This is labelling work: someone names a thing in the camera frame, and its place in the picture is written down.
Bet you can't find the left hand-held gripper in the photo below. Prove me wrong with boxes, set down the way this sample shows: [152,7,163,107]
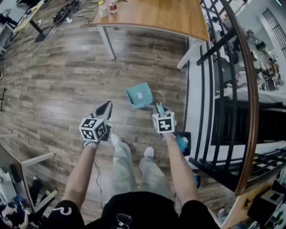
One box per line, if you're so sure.
[79,100,113,143]

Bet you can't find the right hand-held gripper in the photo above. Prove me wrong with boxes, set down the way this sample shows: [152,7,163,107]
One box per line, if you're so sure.
[152,106,175,134]

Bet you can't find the teal dustpan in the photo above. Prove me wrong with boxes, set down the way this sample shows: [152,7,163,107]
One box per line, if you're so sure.
[125,82,165,114]

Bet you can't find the person's left forearm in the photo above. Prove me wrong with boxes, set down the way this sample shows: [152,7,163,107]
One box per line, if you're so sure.
[61,145,99,206]

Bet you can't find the person's right forearm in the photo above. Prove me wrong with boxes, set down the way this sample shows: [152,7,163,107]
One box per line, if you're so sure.
[163,132,199,211]

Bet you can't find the person's left hand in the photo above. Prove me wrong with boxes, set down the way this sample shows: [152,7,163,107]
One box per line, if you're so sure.
[84,139,100,149]

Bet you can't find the person's left white shoe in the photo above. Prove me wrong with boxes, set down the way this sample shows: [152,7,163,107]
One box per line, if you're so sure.
[111,133,123,146]

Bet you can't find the person's white shoe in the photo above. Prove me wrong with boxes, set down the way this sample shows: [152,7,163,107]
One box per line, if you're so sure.
[143,146,155,158]
[111,133,123,146]

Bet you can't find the black bin blue bag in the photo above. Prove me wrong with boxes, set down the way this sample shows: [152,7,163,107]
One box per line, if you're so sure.
[175,131,192,157]

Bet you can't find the person's right white shoe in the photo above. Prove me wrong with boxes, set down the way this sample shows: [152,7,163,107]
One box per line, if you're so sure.
[143,146,155,158]

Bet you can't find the person's light grey trousers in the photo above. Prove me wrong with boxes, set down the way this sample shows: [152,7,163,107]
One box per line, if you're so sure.
[111,140,175,199]

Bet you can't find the dark table white legs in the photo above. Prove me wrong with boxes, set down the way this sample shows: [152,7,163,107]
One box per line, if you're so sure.
[0,143,59,213]

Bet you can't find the black railing wooden handrail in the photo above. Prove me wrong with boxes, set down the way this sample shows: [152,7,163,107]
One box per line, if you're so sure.
[176,0,286,197]

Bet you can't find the wooden table white legs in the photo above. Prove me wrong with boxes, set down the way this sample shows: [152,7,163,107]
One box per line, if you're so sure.
[93,0,210,70]

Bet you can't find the yellow cap clear bottle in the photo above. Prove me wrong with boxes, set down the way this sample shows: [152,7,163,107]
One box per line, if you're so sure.
[97,1,109,18]

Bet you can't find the person's black shirt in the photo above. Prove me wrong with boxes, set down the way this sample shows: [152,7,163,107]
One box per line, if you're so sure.
[43,191,221,229]

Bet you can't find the black glasses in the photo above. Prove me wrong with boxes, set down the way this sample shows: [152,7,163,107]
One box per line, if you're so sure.
[116,213,133,229]

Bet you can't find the light wooden table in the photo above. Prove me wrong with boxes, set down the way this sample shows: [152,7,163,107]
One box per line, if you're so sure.
[221,176,278,229]

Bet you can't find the black case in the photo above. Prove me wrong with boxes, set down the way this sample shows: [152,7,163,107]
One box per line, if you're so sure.
[247,178,286,225]

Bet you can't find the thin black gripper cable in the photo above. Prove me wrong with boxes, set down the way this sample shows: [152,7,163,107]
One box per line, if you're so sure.
[93,156,105,210]

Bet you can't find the black metal stand frame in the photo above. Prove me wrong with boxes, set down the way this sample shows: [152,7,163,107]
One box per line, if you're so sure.
[0,88,7,112]

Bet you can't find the black cable pile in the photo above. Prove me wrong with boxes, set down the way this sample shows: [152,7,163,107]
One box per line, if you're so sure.
[53,0,81,24]

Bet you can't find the yellow table black pedestal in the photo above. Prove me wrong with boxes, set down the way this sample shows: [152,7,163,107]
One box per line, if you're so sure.
[12,0,54,43]

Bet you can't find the black cord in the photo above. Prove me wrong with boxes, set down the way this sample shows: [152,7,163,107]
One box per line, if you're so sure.
[242,198,254,210]

